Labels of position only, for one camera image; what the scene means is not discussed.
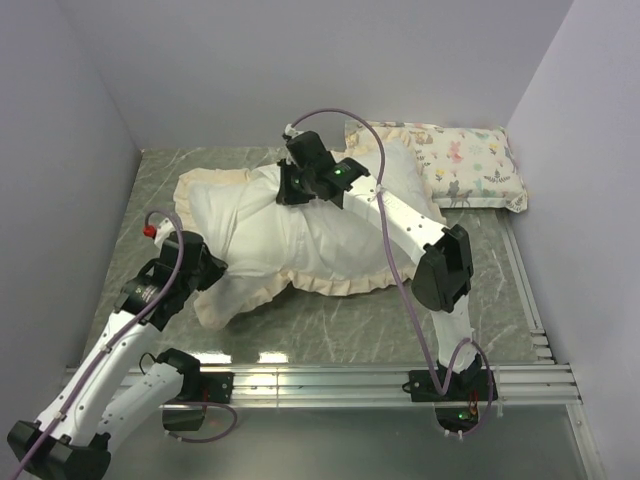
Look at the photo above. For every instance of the white pillow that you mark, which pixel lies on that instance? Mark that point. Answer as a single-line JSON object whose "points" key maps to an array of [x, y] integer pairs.
{"points": [[310, 225]]}

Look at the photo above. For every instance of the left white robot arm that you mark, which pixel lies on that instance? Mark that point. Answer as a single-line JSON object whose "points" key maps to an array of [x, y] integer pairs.
{"points": [[95, 385]]}

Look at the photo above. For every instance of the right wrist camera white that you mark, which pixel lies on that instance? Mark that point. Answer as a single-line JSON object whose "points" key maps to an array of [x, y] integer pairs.
{"points": [[290, 132]]}

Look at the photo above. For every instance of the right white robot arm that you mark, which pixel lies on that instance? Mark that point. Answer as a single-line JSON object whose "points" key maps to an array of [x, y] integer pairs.
{"points": [[442, 255]]}

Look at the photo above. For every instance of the grey pillowcase with cream ruffle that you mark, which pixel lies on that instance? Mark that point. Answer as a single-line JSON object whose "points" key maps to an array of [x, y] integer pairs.
{"points": [[300, 280]]}

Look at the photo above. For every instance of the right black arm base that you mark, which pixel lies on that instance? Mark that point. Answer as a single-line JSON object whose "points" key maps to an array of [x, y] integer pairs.
{"points": [[457, 410]]}

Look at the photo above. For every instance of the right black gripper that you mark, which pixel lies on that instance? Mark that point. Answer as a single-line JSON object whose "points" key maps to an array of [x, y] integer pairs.
{"points": [[288, 195]]}

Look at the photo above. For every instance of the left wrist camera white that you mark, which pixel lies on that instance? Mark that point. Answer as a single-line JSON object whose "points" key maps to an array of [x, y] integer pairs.
{"points": [[158, 234]]}

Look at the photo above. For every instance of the aluminium front rail frame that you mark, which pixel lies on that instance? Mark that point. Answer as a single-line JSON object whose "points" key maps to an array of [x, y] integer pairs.
{"points": [[342, 422]]}

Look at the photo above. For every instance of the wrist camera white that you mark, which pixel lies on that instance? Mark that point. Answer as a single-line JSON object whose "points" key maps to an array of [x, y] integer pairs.
{"points": [[158, 234], [290, 132]]}

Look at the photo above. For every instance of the floral patterned pillow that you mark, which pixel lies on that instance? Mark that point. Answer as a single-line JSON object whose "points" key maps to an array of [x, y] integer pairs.
{"points": [[457, 167]]}

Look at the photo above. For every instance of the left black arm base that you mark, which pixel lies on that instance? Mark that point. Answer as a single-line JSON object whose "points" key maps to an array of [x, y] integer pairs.
{"points": [[187, 411]]}

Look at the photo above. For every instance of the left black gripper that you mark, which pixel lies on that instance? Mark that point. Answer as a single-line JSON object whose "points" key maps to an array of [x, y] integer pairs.
{"points": [[216, 269]]}

